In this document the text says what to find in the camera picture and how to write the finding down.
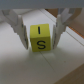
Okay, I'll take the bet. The white plastic box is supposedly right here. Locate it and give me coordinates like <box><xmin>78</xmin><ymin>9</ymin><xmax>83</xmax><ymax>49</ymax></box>
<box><xmin>0</xmin><ymin>8</ymin><xmax>84</xmax><ymax>84</ymax></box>

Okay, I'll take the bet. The yellow block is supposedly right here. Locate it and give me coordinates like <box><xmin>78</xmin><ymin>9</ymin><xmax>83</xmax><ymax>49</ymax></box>
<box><xmin>27</xmin><ymin>22</ymin><xmax>55</xmax><ymax>54</ymax></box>

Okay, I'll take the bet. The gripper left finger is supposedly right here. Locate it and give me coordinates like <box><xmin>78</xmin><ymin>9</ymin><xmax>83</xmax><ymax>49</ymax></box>
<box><xmin>1</xmin><ymin>9</ymin><xmax>30</xmax><ymax>51</ymax></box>

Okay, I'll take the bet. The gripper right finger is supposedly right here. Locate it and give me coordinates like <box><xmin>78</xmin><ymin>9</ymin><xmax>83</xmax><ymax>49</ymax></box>
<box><xmin>52</xmin><ymin>7</ymin><xmax>83</xmax><ymax>48</ymax></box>

